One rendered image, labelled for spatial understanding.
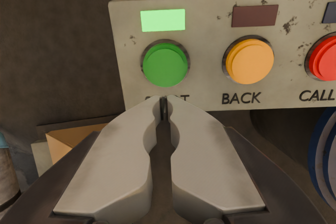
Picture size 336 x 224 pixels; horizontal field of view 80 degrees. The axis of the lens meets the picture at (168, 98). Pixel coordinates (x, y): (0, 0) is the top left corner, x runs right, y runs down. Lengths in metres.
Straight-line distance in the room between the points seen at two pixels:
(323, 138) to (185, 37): 0.37
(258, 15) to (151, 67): 0.10
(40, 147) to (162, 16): 0.74
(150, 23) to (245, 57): 0.09
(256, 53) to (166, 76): 0.08
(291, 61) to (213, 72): 0.07
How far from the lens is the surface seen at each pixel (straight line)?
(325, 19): 0.22
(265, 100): 0.23
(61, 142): 0.63
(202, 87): 0.20
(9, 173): 0.65
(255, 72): 0.20
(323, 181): 0.53
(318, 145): 0.49
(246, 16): 0.19
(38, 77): 0.95
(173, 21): 0.18
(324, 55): 0.22
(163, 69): 0.18
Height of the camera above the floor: 0.79
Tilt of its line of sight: 81 degrees down
